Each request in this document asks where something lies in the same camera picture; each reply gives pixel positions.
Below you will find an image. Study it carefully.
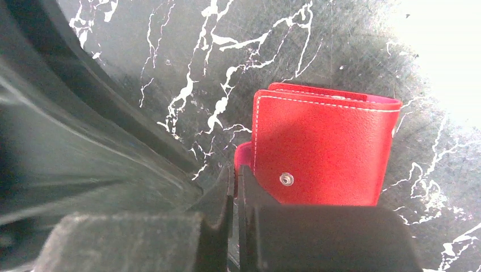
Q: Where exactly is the red card holder wallet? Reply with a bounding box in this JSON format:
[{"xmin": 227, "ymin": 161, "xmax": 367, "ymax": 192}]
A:
[{"xmin": 234, "ymin": 83, "xmax": 402, "ymax": 206}]

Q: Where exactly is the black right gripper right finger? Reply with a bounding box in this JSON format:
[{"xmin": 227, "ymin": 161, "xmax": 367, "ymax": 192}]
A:
[{"xmin": 237, "ymin": 165, "xmax": 421, "ymax": 271}]

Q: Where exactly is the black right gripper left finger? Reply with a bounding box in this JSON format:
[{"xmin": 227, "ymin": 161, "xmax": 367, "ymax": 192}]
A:
[{"xmin": 34, "ymin": 166, "xmax": 234, "ymax": 271}]

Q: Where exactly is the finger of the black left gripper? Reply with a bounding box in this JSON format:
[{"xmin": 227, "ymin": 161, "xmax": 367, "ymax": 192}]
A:
[{"xmin": 1, "ymin": 1, "xmax": 202, "ymax": 263}]

